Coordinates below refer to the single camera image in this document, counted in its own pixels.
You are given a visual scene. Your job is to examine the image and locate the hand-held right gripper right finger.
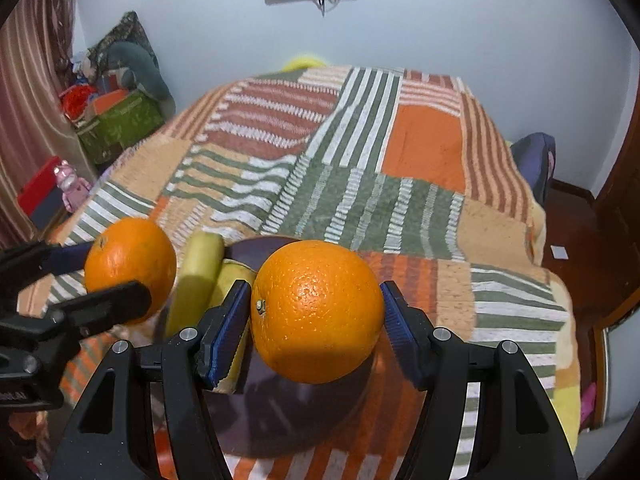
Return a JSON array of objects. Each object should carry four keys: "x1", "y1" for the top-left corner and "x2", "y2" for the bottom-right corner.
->
[{"x1": 379, "y1": 280, "x2": 581, "y2": 480}]

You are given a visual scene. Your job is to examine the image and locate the striped patchwork blanket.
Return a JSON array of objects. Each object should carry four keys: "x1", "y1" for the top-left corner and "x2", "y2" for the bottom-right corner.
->
[{"x1": 10, "y1": 65, "x2": 583, "y2": 480}]

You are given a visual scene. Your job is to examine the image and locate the red box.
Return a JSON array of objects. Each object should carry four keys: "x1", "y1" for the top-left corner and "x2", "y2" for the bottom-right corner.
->
[{"x1": 17, "y1": 170, "x2": 67, "y2": 232}]

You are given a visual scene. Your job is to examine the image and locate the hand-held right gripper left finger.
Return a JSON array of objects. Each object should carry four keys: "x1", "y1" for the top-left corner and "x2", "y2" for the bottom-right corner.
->
[{"x1": 47, "y1": 280, "x2": 253, "y2": 480}]

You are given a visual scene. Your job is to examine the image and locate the yellow pillow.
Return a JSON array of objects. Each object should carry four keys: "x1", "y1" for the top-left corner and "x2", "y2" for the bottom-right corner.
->
[{"x1": 282, "y1": 55, "x2": 332, "y2": 73}]

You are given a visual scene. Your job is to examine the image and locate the green cardboard box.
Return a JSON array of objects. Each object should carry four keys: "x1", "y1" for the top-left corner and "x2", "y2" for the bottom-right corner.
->
[{"x1": 75, "y1": 89, "x2": 169, "y2": 166}]

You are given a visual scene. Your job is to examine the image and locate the green-yellow banana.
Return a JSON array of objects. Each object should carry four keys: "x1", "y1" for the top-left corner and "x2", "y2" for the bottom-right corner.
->
[
  {"x1": 165, "y1": 231, "x2": 226, "y2": 347},
  {"x1": 207, "y1": 259, "x2": 258, "y2": 395}
]

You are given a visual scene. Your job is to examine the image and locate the pink slipper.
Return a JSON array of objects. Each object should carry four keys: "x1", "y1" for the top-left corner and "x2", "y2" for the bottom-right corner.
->
[{"x1": 580, "y1": 382, "x2": 599, "y2": 429}]

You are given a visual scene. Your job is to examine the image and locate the camouflage cushion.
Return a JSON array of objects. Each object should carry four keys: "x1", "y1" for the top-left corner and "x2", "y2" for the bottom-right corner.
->
[{"x1": 90, "y1": 10, "x2": 162, "y2": 63}]

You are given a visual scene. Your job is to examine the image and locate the dark purple plate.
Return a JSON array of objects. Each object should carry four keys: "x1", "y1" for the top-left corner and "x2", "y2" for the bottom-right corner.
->
[{"x1": 150, "y1": 236, "x2": 381, "y2": 461}]

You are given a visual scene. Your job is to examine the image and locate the pink toy figure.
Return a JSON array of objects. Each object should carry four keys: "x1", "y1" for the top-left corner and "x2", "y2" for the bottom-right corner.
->
[{"x1": 54, "y1": 159, "x2": 92, "y2": 212}]

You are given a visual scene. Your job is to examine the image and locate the wooden door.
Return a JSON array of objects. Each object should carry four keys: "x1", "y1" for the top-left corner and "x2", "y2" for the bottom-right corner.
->
[{"x1": 587, "y1": 85, "x2": 640, "y2": 336}]

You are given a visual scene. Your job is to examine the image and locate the orange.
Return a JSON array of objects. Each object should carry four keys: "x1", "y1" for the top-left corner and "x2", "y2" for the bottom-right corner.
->
[
  {"x1": 84, "y1": 217, "x2": 178, "y2": 327},
  {"x1": 249, "y1": 240, "x2": 386, "y2": 385}
]

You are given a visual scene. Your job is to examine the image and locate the grey plush toy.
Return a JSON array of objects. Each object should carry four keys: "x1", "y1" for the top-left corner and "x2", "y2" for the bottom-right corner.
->
[{"x1": 104, "y1": 40, "x2": 177, "y2": 113}]

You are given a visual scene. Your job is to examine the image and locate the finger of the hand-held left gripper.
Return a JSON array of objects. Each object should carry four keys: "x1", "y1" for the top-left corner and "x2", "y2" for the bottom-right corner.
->
[
  {"x1": 46, "y1": 281, "x2": 153, "y2": 341},
  {"x1": 0, "y1": 240, "x2": 97, "y2": 292}
]

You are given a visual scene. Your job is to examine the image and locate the red-orange toy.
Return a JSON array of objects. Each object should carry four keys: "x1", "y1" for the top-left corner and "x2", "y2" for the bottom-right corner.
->
[{"x1": 59, "y1": 85, "x2": 99, "y2": 117}]

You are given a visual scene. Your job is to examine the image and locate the striped brown curtain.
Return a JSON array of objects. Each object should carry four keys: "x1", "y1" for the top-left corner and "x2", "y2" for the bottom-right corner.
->
[{"x1": 0, "y1": 0, "x2": 97, "y2": 247}]

